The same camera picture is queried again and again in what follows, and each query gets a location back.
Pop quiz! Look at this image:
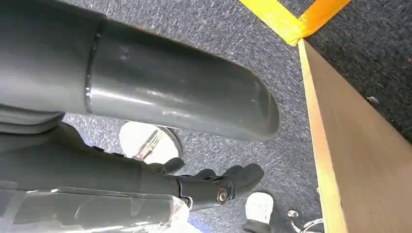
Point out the pale wooden desk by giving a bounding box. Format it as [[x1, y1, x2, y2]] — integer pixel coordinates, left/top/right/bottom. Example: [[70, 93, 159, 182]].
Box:
[[297, 38, 412, 233]]

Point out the orange-yellow floor tape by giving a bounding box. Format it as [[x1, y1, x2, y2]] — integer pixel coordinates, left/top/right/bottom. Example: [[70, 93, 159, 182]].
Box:
[[297, 0, 352, 41]]

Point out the yellow floor tape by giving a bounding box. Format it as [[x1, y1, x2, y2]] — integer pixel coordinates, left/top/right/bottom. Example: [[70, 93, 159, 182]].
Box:
[[238, 0, 305, 47]]

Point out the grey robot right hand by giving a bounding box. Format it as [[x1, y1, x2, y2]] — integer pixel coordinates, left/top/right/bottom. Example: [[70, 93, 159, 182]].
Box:
[[0, 0, 281, 212]]

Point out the standing person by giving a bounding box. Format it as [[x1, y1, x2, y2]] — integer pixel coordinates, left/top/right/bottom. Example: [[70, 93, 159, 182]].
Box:
[[241, 192, 292, 233]]

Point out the clear plastic wrap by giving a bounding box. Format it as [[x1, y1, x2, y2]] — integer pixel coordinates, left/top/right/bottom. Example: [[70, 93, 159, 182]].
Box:
[[0, 187, 191, 233]]

